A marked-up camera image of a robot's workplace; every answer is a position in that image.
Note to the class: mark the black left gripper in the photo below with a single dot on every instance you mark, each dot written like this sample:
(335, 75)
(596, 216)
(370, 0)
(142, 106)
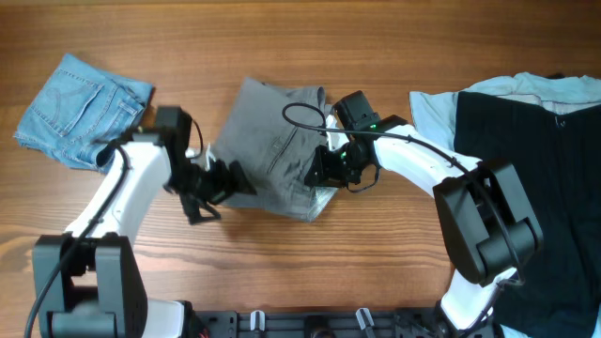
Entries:
(223, 187)

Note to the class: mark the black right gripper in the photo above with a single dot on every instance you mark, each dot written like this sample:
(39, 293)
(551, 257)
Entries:
(326, 174)

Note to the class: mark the grey cotton shorts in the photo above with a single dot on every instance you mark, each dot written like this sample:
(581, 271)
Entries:
(275, 156)

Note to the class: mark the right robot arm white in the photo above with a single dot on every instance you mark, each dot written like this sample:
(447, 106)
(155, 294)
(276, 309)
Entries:
(487, 222)

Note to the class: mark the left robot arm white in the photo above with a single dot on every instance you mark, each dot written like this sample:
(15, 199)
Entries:
(87, 281)

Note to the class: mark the light blue shirt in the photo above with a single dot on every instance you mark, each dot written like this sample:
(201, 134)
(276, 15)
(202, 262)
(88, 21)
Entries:
(433, 115)

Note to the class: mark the folded blue denim shorts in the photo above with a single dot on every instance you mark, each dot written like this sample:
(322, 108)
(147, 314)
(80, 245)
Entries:
(78, 110)

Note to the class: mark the black garment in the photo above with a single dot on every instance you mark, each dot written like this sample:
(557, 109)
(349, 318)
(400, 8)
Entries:
(557, 158)

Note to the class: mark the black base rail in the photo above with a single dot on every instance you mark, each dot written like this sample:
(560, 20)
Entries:
(401, 323)

